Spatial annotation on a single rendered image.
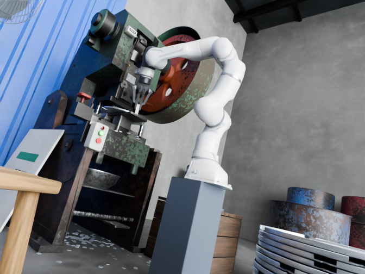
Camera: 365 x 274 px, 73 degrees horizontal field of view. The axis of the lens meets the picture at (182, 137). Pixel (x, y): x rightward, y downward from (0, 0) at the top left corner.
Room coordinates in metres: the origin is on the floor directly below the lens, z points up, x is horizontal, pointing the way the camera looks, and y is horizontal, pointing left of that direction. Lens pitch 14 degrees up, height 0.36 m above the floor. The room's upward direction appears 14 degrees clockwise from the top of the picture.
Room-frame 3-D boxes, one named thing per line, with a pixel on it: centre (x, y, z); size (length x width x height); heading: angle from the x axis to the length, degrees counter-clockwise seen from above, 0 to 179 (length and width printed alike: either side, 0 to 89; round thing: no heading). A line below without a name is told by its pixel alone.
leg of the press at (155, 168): (1.93, 0.43, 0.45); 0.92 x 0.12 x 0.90; 48
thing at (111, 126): (1.64, 0.50, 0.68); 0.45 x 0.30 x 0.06; 138
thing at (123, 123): (1.52, 0.37, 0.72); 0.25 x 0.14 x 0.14; 48
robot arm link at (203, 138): (1.17, -0.14, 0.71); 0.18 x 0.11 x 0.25; 141
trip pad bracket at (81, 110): (1.25, 0.54, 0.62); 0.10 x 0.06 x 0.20; 138
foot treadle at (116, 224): (1.55, 0.40, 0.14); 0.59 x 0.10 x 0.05; 48
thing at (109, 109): (1.55, 0.41, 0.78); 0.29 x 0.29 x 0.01
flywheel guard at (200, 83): (1.96, 0.35, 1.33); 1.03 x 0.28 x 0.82; 48
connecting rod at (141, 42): (1.64, 0.50, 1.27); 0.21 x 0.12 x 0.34; 48
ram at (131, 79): (1.61, 0.47, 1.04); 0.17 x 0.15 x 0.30; 48
